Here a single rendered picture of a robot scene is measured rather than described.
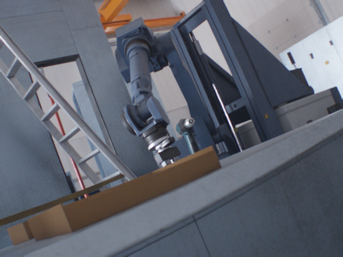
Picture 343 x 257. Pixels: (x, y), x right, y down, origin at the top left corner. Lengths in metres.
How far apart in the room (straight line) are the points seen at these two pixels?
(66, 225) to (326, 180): 0.84
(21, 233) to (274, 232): 0.82
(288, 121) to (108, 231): 3.31
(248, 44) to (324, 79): 4.49
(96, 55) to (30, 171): 1.40
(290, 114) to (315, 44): 4.55
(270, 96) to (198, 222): 3.09
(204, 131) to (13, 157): 1.64
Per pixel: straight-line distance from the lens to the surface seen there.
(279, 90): 4.08
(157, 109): 2.08
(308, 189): 1.23
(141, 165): 4.02
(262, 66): 4.01
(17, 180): 3.56
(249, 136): 4.23
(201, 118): 3.24
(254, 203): 1.04
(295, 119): 3.98
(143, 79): 2.37
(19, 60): 3.10
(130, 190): 0.86
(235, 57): 3.78
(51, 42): 4.12
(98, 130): 7.99
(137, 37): 2.85
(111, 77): 4.19
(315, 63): 8.41
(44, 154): 3.67
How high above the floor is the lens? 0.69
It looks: 6 degrees up
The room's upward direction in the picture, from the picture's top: 23 degrees counter-clockwise
